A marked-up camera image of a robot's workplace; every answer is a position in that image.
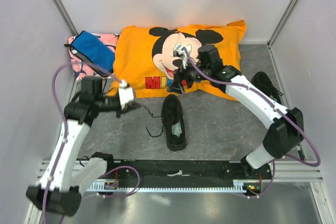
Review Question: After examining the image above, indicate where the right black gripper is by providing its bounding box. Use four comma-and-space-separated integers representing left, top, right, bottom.
166, 57, 210, 95

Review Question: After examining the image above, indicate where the black shoe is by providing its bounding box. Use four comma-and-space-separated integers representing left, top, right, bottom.
251, 71, 283, 104
161, 94, 187, 151

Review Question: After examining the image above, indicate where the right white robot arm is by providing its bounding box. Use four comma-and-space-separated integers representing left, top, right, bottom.
168, 45, 303, 179

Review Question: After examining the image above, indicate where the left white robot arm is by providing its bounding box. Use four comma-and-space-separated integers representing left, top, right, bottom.
26, 77, 135, 217

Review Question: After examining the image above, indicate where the orange Mickey Mouse pillow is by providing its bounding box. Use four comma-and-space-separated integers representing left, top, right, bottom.
113, 20, 247, 98

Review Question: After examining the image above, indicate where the pink patterned cloth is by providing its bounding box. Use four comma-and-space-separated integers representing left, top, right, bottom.
67, 33, 120, 82

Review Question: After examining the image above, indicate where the blue cloth pouch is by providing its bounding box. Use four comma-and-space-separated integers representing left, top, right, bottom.
64, 30, 116, 78

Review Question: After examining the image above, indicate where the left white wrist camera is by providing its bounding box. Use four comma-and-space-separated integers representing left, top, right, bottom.
118, 79, 134, 108

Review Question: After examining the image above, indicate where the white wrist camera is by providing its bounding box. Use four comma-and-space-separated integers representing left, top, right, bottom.
173, 45, 191, 69
118, 79, 134, 108

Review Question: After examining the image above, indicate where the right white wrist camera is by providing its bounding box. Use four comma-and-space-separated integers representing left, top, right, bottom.
173, 45, 191, 69

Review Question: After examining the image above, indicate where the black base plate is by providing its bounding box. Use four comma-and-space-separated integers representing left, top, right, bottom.
107, 159, 271, 189

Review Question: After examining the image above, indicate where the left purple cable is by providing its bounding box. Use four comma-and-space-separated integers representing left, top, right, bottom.
41, 63, 142, 224

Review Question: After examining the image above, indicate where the purple cable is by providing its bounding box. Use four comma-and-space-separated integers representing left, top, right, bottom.
41, 63, 142, 224
183, 48, 322, 200

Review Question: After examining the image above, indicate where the slotted grey cable duct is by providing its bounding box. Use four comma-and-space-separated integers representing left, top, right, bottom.
86, 179, 263, 194

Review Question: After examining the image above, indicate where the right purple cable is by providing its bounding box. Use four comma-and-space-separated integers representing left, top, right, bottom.
183, 48, 322, 200

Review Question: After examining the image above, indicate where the aluminium rail at right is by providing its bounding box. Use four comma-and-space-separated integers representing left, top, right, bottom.
274, 161, 323, 183

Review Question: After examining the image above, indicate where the left aluminium frame post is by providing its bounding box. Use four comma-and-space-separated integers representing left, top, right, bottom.
52, 0, 78, 36

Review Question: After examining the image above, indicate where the aluminium frame post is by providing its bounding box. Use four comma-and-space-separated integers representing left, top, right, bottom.
267, 0, 316, 46
52, 0, 78, 36

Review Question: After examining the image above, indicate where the right aluminium frame post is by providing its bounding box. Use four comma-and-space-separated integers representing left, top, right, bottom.
267, 0, 316, 46

